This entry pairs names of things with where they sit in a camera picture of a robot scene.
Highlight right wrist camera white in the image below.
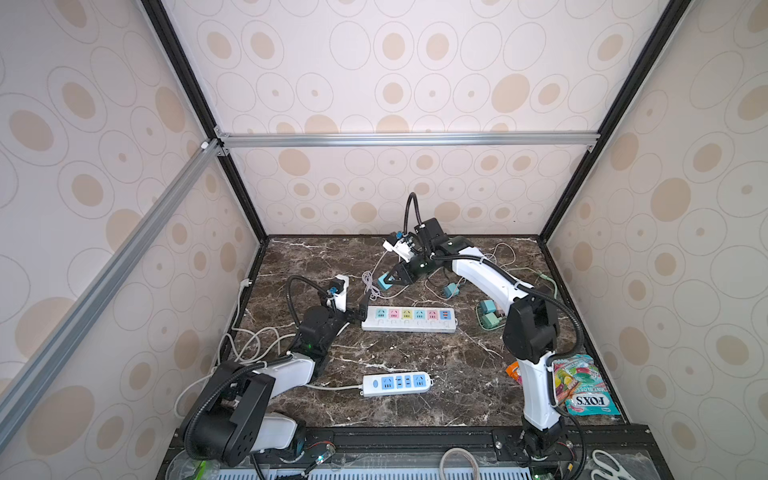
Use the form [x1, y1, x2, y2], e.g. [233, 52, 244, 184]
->
[383, 231, 421, 263]

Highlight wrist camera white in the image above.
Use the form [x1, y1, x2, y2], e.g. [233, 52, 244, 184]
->
[383, 231, 421, 263]
[329, 275, 349, 312]

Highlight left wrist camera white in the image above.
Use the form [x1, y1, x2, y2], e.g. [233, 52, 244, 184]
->
[329, 275, 349, 312]

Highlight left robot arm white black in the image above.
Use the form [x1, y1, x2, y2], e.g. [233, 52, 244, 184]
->
[180, 306, 348, 467]

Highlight white scissors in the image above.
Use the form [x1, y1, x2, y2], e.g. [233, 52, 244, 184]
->
[590, 449, 635, 480]

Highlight silver aluminium rail diagonal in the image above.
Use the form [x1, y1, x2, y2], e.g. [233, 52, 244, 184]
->
[1, 139, 223, 448]

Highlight silver aluminium rail horizontal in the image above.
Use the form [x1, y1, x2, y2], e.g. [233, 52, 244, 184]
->
[221, 131, 600, 149]

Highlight short white power strip blue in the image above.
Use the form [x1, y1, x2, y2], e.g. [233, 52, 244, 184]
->
[362, 371, 433, 397]

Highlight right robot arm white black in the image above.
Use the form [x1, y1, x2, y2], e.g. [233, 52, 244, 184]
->
[383, 218, 584, 459]

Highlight pink multi-head cable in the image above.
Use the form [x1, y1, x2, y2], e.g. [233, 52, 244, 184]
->
[359, 242, 517, 304]

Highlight white power cord bundle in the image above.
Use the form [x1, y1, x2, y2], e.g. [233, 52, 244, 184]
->
[173, 278, 364, 419]

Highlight clear plastic cup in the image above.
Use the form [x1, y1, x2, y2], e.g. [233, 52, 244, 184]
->
[164, 450, 220, 480]

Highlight long white power strip pastel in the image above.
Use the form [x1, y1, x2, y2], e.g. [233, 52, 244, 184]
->
[361, 306, 457, 333]

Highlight orange Fox's candy bag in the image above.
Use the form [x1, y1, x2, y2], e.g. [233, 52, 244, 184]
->
[505, 361, 522, 384]

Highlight green Fox's candy bag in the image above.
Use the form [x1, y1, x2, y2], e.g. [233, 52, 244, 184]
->
[554, 354, 620, 416]

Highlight green charging cable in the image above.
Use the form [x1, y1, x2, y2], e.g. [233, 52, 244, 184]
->
[509, 263, 559, 298]

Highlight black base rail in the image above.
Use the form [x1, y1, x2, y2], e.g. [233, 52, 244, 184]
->
[158, 424, 673, 479]

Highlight grey looped cable front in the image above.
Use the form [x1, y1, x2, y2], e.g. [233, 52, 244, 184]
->
[438, 447, 482, 480]

